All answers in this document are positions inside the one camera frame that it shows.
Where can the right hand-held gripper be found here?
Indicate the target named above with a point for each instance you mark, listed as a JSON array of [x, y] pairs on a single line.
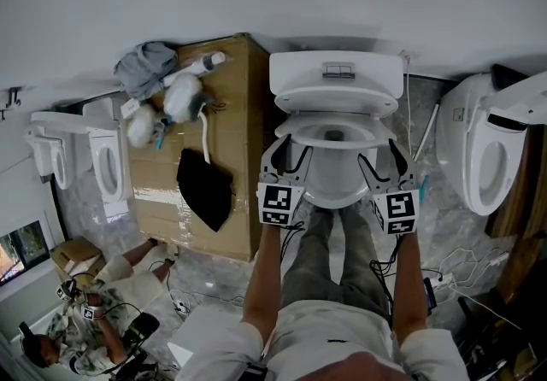
[[397, 210]]

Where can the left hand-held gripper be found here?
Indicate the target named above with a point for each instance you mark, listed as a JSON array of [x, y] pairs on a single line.
[[278, 200]]

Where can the white toilet seat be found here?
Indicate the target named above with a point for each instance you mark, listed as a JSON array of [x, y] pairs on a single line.
[[384, 131]]

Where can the person's left forearm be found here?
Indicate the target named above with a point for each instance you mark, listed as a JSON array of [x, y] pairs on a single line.
[[262, 277]]

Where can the person's right forearm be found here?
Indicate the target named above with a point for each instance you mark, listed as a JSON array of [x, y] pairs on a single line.
[[410, 281]]

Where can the white stick toilet brush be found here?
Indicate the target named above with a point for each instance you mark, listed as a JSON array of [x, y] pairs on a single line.
[[429, 127]]

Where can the white toilet lid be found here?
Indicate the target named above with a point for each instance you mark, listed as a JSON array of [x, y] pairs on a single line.
[[333, 101]]

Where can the white smart toilet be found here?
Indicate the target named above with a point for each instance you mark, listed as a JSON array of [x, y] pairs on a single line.
[[457, 136]]

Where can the white toilet with tank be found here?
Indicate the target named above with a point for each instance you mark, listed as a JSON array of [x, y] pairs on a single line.
[[299, 72]]

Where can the white square toilet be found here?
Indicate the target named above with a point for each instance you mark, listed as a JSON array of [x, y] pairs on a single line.
[[107, 144]]

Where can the large cardboard box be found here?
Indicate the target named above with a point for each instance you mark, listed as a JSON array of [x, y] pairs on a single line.
[[239, 106]]

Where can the black cloth bag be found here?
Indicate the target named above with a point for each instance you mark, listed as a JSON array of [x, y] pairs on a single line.
[[205, 191]]

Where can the person's grey trousers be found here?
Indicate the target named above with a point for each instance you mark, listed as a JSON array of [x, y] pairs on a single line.
[[316, 264]]

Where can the white power strip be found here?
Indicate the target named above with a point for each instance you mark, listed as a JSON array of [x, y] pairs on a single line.
[[179, 304], [442, 280]]

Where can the white brush with grey bristles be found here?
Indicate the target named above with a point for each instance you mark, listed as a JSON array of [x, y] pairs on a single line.
[[181, 99]]

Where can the black smartphone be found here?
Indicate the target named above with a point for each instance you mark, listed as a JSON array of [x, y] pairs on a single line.
[[429, 294]]

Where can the white tube bottle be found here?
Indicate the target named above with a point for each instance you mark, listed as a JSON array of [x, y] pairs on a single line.
[[196, 65]]

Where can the brown wooden planks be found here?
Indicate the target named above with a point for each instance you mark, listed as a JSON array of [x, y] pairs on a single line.
[[525, 200]]

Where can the white fluffy bundle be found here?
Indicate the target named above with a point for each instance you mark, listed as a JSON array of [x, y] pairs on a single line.
[[141, 125]]

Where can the person's white shirt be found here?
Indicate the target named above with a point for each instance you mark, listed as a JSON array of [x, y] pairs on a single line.
[[333, 328]]

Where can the grey crumpled cloth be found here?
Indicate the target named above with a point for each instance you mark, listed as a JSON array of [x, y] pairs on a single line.
[[145, 67]]

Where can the white flat box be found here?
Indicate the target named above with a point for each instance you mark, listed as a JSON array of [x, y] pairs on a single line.
[[205, 332]]

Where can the person's chin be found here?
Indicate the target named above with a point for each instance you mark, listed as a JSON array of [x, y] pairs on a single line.
[[354, 368]]

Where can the black metal rack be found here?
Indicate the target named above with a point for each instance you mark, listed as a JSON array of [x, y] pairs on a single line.
[[500, 341]]

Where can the small cardboard box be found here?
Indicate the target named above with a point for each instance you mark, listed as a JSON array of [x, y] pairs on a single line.
[[77, 257]]

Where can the black framed screen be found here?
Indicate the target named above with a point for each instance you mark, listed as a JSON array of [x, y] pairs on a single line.
[[23, 251]]

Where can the black wall hook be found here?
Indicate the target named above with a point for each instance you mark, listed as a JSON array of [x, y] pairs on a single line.
[[13, 97]]

